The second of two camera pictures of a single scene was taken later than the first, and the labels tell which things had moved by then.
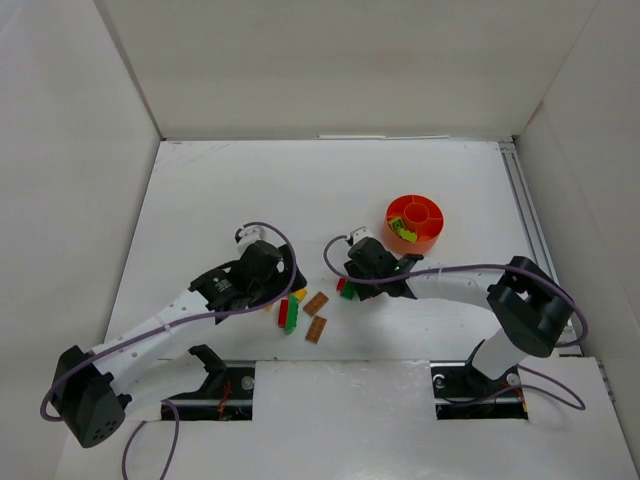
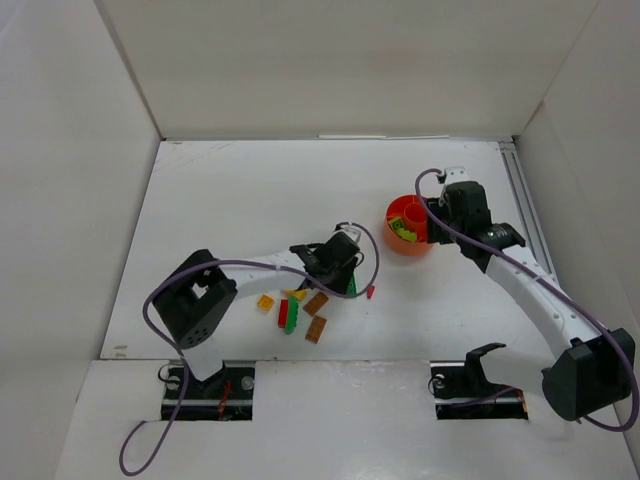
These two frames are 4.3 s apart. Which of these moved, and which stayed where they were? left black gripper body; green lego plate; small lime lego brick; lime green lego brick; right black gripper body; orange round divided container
Moved: left black gripper body; right black gripper body
Stayed: green lego plate; orange round divided container; small lime lego brick; lime green lego brick
